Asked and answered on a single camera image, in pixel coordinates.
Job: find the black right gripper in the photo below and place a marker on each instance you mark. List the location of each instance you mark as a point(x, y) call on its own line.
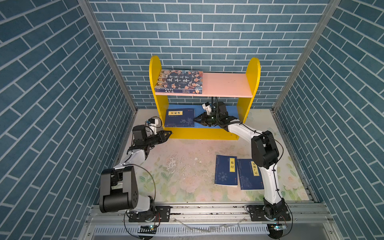
point(203, 117)

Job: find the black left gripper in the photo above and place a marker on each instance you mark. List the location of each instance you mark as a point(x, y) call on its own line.
point(160, 137)

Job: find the blue book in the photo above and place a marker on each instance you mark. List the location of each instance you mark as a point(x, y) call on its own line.
point(180, 118)
point(249, 175)
point(226, 173)

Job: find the colourful cartoon cover book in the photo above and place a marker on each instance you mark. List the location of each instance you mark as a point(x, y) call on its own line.
point(180, 82)

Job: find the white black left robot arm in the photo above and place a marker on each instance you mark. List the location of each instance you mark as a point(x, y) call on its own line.
point(119, 189)

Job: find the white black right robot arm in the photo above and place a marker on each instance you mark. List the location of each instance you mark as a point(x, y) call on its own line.
point(264, 152)

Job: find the yellow pink blue bookshelf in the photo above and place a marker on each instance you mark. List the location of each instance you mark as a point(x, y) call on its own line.
point(223, 85)

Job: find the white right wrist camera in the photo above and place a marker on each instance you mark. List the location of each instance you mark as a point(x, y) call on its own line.
point(208, 108)

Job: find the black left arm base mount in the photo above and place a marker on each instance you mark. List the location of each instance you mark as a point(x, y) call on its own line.
point(154, 214)

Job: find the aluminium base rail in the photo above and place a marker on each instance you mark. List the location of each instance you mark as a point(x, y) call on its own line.
point(310, 221)

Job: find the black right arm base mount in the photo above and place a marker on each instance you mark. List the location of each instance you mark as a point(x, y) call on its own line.
point(258, 214)

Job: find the aluminium left corner post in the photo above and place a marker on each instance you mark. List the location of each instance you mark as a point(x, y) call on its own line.
point(92, 20)

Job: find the aluminium corner post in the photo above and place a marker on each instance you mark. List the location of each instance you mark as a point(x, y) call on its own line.
point(92, 20)
point(318, 30)

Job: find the aluminium right corner post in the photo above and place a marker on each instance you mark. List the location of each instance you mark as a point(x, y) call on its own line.
point(318, 30)

